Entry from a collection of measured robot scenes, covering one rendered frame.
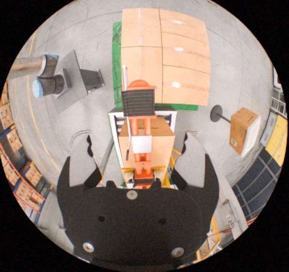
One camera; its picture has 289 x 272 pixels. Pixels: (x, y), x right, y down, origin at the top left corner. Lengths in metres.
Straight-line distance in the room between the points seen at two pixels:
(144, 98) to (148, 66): 0.74
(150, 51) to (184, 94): 0.55
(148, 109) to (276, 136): 7.28
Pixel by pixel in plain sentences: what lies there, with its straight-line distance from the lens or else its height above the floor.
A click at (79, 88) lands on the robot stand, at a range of 0.90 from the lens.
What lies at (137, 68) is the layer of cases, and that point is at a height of 0.54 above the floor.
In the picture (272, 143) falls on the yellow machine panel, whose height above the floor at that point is 1.09.
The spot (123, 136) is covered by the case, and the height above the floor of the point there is 0.95.
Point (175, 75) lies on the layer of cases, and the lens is 1.00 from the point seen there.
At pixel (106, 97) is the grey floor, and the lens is 1.59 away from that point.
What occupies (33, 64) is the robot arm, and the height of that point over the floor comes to 1.17.
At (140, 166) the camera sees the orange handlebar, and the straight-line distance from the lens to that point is 0.37.
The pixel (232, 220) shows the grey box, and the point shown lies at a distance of 1.36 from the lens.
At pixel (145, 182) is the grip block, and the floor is 1.24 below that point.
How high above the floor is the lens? 1.48
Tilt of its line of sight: 62 degrees down
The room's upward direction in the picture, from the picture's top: 177 degrees clockwise
